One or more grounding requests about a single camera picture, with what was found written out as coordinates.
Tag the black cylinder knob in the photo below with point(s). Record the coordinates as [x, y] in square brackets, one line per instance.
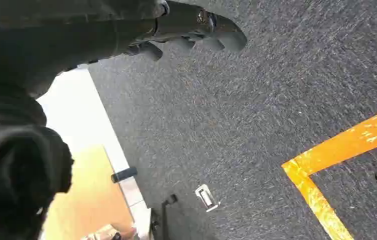
[124, 174]

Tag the pale wooden desk white edge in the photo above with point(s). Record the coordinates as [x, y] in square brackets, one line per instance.
[86, 159]

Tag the small white metal bracket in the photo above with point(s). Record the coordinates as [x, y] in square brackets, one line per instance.
[206, 197]

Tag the yellow floor tape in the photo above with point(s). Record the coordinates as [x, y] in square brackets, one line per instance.
[321, 159]

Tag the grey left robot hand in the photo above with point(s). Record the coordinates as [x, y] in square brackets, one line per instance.
[59, 36]

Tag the ribbed grey left arm sleeve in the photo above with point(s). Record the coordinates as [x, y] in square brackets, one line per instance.
[6, 109]

